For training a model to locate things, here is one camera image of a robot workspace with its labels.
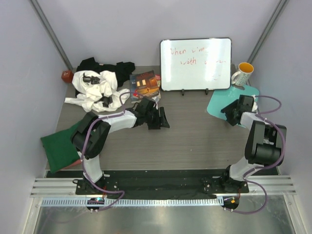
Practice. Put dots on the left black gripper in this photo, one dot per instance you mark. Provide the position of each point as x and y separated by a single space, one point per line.
160 121

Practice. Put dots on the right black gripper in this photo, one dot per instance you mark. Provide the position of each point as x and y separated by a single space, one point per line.
227 110

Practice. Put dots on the red Treehouse book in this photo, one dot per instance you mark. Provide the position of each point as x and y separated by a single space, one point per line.
158 79

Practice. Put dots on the brown Edward Tulane book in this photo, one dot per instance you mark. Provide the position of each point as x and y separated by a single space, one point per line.
146 84

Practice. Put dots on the blue Nineteen Eighty-Four book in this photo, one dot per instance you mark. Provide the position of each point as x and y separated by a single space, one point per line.
133 88

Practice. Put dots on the white t-shirt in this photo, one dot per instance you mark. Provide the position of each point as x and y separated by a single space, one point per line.
97 91

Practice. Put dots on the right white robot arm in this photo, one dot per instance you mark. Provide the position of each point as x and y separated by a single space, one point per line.
265 146

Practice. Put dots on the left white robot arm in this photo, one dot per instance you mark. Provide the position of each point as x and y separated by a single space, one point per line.
92 131

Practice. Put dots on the teal cutting board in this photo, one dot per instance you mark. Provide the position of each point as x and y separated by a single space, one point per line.
222 98

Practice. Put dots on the white mug yellow inside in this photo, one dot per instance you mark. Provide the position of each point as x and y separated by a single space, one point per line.
242 75

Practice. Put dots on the black t-shirt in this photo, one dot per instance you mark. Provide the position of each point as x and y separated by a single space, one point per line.
122 68

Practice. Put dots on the white whiteboard with writing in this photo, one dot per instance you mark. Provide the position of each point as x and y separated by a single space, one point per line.
195 64

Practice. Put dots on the folded pink t-shirt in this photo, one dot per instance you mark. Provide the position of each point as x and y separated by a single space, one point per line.
77 162

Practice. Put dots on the folded green t-shirt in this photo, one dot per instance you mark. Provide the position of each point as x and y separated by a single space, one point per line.
59 149

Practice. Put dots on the red cube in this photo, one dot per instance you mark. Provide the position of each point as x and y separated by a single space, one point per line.
67 76

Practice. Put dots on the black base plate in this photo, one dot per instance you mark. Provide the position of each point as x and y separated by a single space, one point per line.
172 184

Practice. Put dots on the right aluminium frame post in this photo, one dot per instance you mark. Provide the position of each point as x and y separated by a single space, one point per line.
282 4

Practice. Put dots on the aluminium frame post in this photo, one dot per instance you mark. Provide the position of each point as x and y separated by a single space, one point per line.
48 28
282 4

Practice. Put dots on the slotted cable duct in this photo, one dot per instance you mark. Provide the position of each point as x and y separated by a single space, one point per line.
98 202

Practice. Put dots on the left aluminium frame post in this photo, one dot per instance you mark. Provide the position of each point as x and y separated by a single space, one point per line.
48 28

